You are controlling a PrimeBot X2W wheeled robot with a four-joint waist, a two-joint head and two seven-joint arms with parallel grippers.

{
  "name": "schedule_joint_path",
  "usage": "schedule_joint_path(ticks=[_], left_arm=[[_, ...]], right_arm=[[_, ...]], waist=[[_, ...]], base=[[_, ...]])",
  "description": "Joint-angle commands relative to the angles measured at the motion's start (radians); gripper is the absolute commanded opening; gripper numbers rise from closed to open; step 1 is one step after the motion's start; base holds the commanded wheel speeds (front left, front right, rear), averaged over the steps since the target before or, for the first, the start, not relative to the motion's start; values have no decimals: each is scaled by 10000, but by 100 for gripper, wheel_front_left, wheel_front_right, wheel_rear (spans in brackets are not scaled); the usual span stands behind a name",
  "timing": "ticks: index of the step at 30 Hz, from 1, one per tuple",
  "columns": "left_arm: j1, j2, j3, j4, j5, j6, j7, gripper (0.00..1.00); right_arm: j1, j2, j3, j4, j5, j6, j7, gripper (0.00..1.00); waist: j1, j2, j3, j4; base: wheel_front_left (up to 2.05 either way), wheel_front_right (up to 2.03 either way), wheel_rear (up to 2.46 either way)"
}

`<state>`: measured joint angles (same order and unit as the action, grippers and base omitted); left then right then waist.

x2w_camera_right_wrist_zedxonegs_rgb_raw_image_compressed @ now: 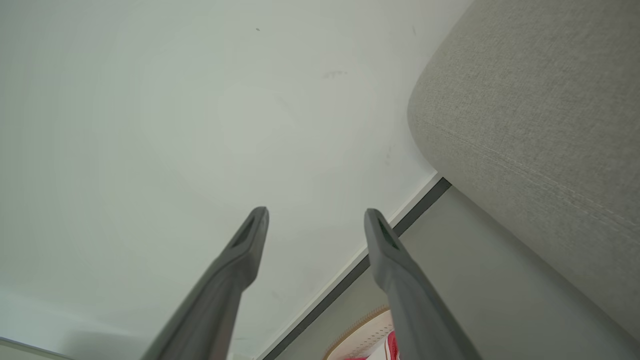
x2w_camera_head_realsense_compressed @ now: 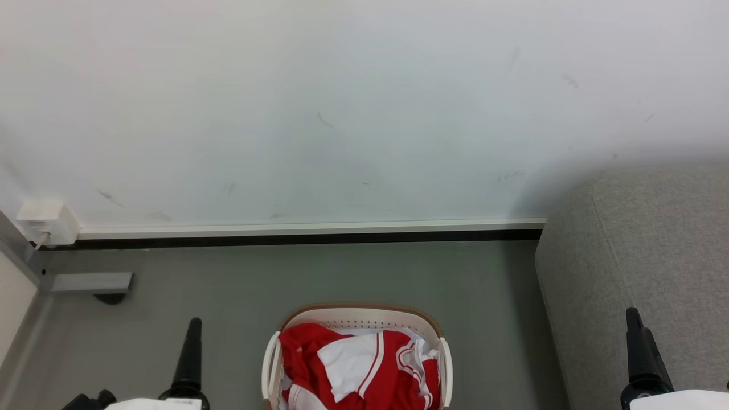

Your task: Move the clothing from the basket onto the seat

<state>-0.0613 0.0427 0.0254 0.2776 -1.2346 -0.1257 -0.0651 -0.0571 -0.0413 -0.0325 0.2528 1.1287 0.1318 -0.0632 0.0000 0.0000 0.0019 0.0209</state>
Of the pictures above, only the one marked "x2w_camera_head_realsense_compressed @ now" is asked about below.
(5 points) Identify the red and white garment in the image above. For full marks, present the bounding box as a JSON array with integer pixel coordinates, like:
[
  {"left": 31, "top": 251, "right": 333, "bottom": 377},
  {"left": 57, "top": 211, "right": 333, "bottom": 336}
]
[{"left": 277, "top": 323, "right": 443, "bottom": 410}]

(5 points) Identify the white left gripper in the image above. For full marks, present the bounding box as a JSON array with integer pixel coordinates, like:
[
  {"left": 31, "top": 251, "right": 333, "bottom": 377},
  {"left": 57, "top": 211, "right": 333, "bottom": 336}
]
[{"left": 105, "top": 317, "right": 211, "bottom": 410}]

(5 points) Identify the white baseboard strip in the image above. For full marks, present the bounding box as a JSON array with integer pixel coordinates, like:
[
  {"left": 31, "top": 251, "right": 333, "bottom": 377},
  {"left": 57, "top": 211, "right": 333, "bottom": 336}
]
[{"left": 77, "top": 218, "right": 548, "bottom": 240}]

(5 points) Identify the grey fabric sofa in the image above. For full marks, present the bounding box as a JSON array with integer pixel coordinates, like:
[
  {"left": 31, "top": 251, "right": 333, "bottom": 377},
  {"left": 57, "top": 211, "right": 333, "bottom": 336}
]
[{"left": 534, "top": 165, "right": 729, "bottom": 410}]

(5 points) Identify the white wall socket box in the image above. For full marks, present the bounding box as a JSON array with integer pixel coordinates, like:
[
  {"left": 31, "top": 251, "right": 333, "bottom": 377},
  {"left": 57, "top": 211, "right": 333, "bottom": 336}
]
[{"left": 16, "top": 199, "right": 81, "bottom": 247}]

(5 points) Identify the cream laundry basket brown rim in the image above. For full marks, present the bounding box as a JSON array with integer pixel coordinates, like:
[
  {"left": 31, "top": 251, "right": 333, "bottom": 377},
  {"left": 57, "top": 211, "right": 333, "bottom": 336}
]
[{"left": 261, "top": 302, "right": 454, "bottom": 410}]

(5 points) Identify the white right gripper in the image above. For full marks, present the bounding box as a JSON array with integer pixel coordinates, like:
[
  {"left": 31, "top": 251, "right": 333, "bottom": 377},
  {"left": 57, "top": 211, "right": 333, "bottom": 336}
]
[{"left": 620, "top": 307, "right": 729, "bottom": 410}]

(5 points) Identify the grey metal bracket foot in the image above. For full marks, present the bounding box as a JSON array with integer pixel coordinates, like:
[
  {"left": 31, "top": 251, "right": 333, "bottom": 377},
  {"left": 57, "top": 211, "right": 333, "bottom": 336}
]
[{"left": 50, "top": 272, "right": 135, "bottom": 305}]

